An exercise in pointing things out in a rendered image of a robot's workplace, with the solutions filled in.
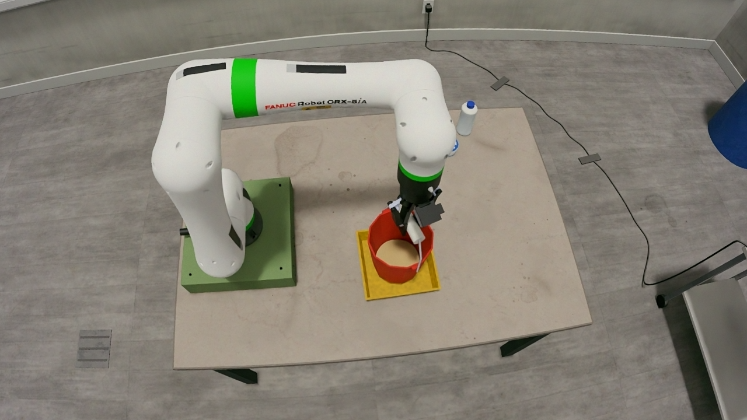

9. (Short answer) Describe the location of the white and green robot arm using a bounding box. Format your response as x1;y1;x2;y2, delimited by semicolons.
152;58;456;278

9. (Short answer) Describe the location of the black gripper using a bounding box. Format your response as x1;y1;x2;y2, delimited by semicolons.
387;185;442;236

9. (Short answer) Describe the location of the white plastic bottle with blue cap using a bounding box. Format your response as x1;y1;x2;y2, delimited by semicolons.
456;101;477;136

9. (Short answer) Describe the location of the yellow square tray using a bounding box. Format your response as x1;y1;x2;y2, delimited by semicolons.
356;229;441;300

